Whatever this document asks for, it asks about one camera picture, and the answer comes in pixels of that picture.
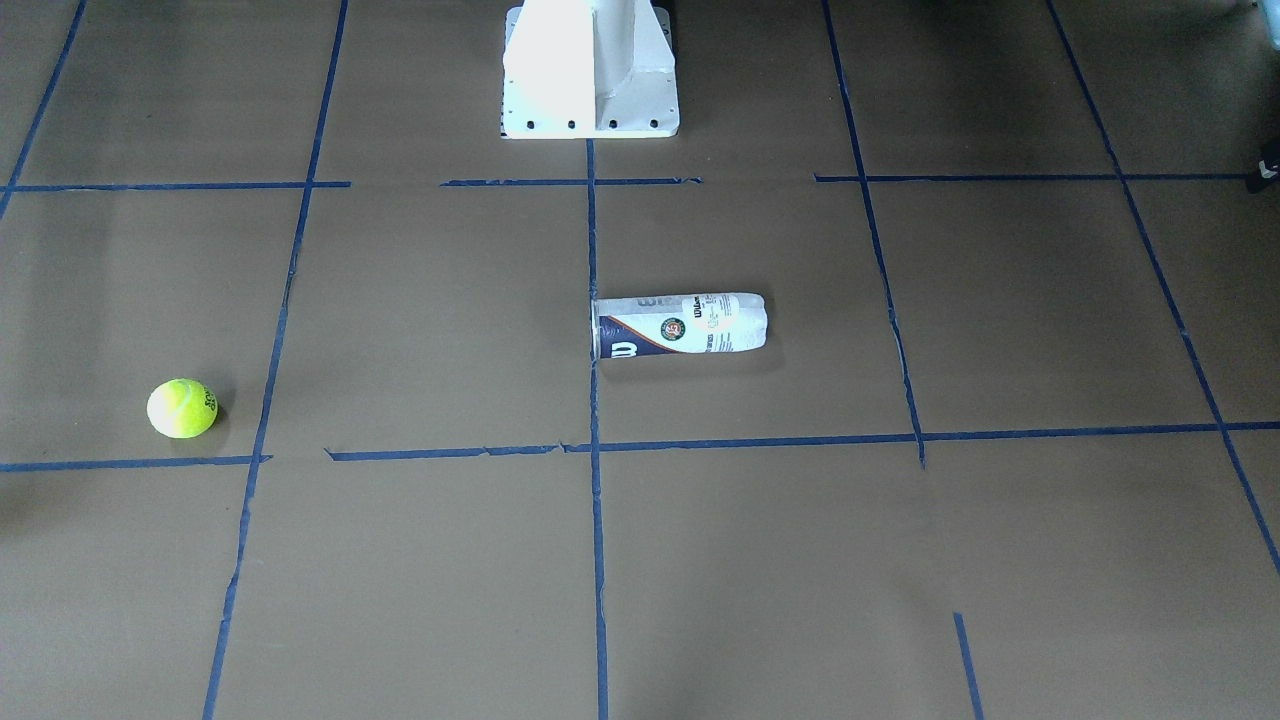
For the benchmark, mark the clear tennis ball can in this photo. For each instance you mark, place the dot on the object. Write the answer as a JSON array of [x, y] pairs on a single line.
[[693, 323]]

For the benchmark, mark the yellow tennis ball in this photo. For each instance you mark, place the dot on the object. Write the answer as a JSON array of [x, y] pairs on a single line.
[[182, 408]]

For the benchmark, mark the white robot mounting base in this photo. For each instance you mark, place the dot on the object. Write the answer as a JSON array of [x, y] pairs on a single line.
[[589, 69]]

